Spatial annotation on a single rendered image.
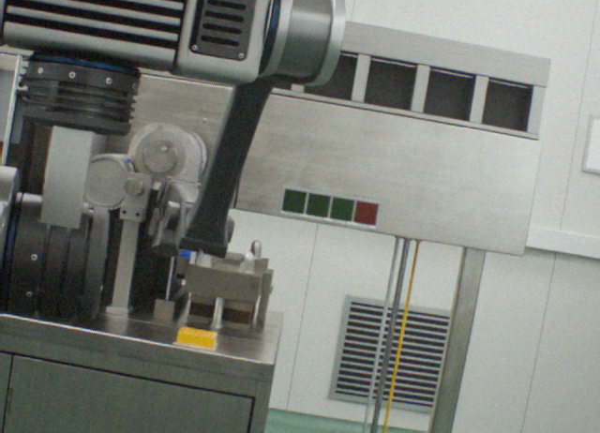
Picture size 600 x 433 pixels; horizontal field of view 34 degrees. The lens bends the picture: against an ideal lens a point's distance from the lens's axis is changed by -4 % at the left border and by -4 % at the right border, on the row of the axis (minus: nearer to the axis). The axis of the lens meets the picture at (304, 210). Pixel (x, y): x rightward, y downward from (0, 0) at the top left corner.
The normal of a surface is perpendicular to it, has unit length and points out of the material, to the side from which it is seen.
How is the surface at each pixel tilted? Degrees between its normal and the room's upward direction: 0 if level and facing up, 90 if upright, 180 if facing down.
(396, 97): 90
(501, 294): 90
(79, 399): 90
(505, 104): 90
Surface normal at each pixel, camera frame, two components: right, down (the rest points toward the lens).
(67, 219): 0.22, 0.09
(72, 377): -0.01, 0.05
